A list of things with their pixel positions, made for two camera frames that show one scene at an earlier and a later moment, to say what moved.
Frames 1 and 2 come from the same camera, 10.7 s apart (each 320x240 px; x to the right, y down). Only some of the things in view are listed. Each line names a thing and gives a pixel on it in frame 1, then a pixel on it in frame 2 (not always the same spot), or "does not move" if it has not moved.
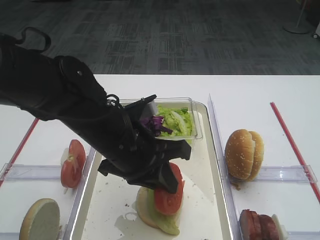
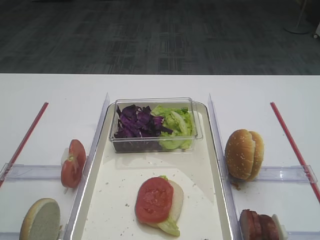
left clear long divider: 81,189 does not move
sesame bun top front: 239,154 does not move
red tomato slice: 167,203 → 154,199
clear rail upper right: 303,174 does not move
